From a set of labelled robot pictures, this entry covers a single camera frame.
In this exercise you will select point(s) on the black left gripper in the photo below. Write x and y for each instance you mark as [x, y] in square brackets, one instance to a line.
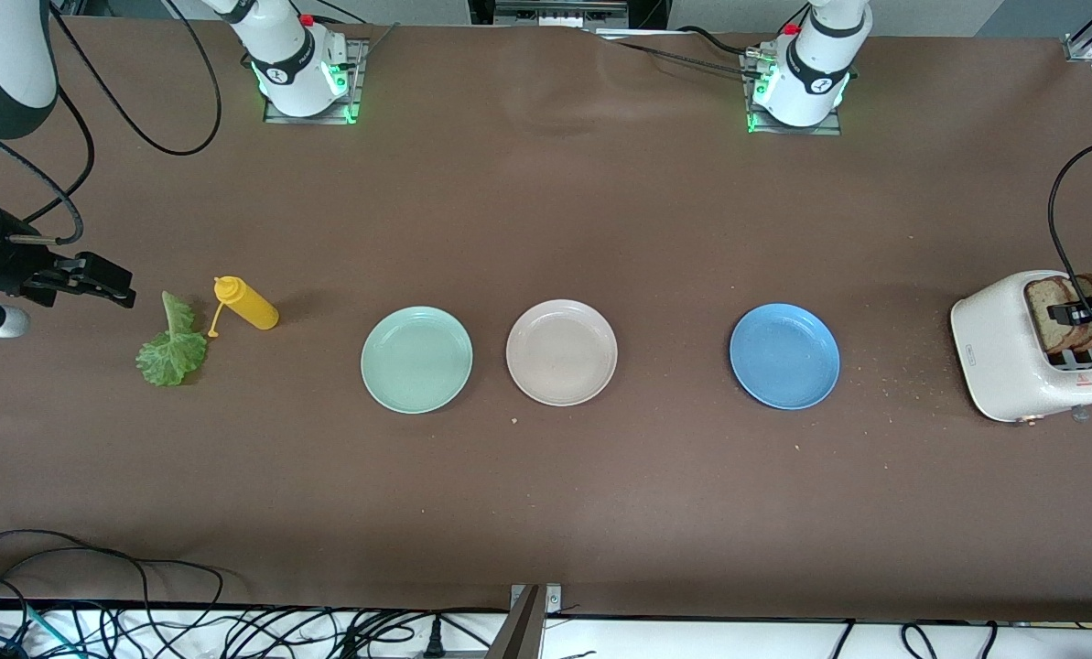
[1087, 311]

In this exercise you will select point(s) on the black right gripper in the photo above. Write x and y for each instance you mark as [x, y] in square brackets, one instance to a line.
[13, 266]

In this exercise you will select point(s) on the green lettuce leaf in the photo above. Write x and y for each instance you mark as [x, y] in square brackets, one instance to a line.
[172, 357]

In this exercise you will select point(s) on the yellow squeeze bottle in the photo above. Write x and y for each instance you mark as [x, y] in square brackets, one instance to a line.
[253, 309]

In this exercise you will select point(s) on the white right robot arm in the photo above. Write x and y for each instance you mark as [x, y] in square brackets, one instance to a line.
[289, 55]

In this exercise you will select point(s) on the blue plate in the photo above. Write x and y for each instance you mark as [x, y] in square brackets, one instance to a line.
[783, 357]

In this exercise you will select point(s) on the mint green plate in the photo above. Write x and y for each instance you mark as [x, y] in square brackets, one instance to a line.
[417, 360]

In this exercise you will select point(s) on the beige plate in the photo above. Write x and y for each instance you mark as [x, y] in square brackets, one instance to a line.
[561, 352]

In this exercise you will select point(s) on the white toaster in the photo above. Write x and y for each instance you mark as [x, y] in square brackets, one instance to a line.
[999, 352]

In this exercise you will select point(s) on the black equipment box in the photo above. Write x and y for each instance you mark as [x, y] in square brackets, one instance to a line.
[509, 11]

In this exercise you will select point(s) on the black power plug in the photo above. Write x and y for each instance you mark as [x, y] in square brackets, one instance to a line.
[435, 645]

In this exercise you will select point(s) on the grey metal bar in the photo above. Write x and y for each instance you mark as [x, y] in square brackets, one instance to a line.
[520, 636]

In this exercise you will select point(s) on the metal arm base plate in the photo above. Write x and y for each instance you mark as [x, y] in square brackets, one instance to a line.
[275, 114]
[765, 130]

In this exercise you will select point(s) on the small metal bracket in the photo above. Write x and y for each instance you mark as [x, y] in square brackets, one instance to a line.
[553, 599]

